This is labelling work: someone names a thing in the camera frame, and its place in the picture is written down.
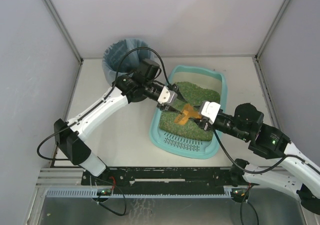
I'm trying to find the orange litter scoop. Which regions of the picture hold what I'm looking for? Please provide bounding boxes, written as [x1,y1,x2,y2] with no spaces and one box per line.
[174,103,202,126]

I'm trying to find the teal litter box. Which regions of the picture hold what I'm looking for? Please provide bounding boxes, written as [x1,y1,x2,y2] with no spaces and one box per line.
[149,65,228,159]

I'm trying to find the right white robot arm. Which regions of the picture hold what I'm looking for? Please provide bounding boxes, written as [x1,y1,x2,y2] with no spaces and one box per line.
[190,101,320,215]

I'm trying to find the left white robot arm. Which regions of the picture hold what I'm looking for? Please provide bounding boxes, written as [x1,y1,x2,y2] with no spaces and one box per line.
[54,59,185,177]

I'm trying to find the green cat litter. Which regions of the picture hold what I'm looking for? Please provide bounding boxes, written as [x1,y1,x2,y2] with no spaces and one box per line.
[159,81,221,142]

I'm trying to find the black trash bin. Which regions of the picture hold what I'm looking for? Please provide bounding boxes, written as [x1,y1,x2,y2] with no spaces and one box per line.
[129,59,156,103]

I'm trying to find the blue plastic bin liner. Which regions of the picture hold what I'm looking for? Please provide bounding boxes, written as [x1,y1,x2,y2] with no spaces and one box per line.
[102,38,155,86]

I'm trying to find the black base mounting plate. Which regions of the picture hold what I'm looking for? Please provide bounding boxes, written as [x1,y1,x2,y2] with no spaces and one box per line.
[81,166,247,192]

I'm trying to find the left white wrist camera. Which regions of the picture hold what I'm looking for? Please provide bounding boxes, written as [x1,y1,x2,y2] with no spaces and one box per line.
[157,86,178,105]

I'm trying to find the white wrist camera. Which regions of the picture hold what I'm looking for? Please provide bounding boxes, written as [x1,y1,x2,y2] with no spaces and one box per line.
[199,101,221,124]
[157,86,178,105]

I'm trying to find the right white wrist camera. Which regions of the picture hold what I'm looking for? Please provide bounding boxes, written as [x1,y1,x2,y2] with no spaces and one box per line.
[199,101,221,124]

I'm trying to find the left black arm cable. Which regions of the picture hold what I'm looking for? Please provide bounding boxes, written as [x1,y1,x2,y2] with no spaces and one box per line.
[36,47,173,161]

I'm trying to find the right base black cable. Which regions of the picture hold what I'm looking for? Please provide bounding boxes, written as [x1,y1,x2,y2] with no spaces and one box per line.
[232,184,260,225]

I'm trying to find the base black cable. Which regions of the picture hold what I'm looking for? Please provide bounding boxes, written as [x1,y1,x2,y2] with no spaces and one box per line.
[232,184,260,225]
[96,179,128,216]

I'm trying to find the left base black cable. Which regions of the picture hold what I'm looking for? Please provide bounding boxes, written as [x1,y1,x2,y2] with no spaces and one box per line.
[96,179,128,216]

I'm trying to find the blue slotted cable duct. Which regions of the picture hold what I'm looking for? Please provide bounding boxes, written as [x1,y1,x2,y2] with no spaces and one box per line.
[46,187,242,199]

